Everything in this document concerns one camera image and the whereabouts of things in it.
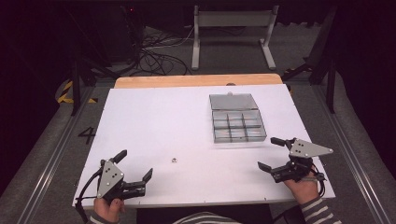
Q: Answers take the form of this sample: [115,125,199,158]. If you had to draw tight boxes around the white metal stand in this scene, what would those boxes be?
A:
[190,4,280,71]

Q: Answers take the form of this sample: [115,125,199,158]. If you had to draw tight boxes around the black metal stand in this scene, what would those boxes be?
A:
[280,5,341,115]

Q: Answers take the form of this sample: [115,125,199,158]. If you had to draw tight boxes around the person's striped shirt torso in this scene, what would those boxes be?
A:
[172,211,245,224]

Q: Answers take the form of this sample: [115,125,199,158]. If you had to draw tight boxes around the right hand-held gripper black cable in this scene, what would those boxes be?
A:
[310,161,328,199]

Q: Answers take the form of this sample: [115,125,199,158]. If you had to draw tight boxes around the hand-held gripper black cable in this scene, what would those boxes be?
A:
[310,161,328,199]
[74,167,105,224]

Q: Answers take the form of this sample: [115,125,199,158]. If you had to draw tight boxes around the tangle of black floor cables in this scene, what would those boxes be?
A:
[135,25,194,77]

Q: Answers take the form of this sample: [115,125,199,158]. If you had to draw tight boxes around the yellow black floor tape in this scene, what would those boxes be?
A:
[56,79,99,105]

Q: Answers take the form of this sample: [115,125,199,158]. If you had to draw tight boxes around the black tripod stand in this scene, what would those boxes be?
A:
[64,7,148,117]

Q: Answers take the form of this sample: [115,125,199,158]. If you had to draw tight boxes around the aluminium floor rail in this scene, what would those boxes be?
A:
[312,83,390,224]
[17,86,96,224]

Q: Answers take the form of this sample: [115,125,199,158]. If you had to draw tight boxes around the person's right hand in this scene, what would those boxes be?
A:
[283,169,320,205]

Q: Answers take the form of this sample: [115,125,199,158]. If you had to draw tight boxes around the wooden table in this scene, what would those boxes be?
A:
[113,73,284,90]

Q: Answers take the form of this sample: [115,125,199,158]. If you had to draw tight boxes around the left hand-held gripper black cable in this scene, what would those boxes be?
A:
[74,167,105,224]

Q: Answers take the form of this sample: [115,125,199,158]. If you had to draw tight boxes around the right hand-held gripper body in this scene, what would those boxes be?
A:
[271,137,334,184]

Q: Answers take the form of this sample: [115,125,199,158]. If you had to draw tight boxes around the clear plastic compartment box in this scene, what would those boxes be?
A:
[208,91,268,145]

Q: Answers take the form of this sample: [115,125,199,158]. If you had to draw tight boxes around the white table board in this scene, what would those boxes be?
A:
[72,83,336,209]

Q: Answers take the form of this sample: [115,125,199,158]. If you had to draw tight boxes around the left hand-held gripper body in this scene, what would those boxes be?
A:
[96,159,148,203]

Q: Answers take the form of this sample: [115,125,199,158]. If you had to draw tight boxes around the person's left hand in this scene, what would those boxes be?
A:
[92,197,126,224]

